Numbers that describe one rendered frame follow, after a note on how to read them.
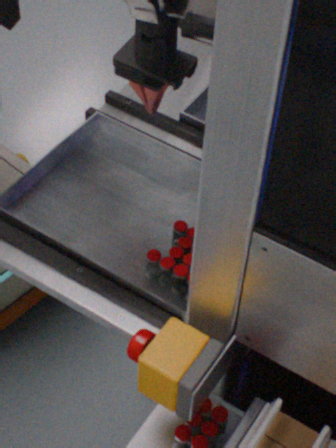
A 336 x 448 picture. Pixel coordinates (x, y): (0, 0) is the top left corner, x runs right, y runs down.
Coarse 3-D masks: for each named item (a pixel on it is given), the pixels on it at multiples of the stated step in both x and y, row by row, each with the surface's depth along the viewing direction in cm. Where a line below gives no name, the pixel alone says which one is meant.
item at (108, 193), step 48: (96, 144) 133; (144, 144) 132; (48, 192) 126; (96, 192) 126; (144, 192) 127; (192, 192) 127; (48, 240) 116; (96, 240) 120; (144, 240) 120; (144, 288) 110
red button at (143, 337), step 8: (144, 328) 94; (136, 336) 93; (144, 336) 93; (152, 336) 93; (128, 344) 93; (136, 344) 92; (144, 344) 92; (128, 352) 93; (136, 352) 92; (136, 360) 93
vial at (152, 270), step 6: (150, 252) 112; (156, 252) 113; (150, 258) 112; (156, 258) 112; (150, 264) 113; (156, 264) 113; (150, 270) 113; (156, 270) 113; (150, 276) 114; (156, 276) 114
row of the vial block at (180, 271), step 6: (192, 246) 114; (192, 252) 113; (186, 258) 112; (180, 264) 111; (186, 264) 111; (174, 270) 111; (180, 270) 111; (186, 270) 111; (174, 276) 111; (180, 276) 110; (186, 276) 111; (174, 282) 112; (180, 282) 111; (174, 288) 113; (180, 288) 112; (180, 294) 113
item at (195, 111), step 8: (200, 96) 139; (192, 104) 137; (200, 104) 140; (184, 112) 135; (192, 112) 139; (200, 112) 140; (184, 120) 135; (192, 120) 134; (200, 120) 133; (200, 128) 134
